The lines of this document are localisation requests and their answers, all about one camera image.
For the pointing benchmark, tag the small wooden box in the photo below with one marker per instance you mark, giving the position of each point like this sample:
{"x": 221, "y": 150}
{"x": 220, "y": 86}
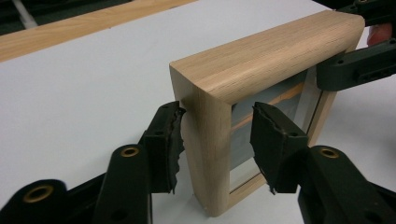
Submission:
{"x": 264, "y": 62}

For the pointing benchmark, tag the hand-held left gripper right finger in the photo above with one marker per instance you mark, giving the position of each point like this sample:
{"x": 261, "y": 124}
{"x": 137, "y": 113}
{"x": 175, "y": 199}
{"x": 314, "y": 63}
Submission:
{"x": 280, "y": 155}

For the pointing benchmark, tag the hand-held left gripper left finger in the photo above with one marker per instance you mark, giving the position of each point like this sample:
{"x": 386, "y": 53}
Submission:
{"x": 158, "y": 155}

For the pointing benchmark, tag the white metal stand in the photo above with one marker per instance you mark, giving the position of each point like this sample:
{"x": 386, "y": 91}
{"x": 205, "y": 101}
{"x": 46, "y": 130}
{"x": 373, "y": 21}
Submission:
{"x": 25, "y": 14}

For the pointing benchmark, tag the white table sheet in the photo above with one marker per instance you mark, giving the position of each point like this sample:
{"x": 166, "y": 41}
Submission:
{"x": 77, "y": 93}

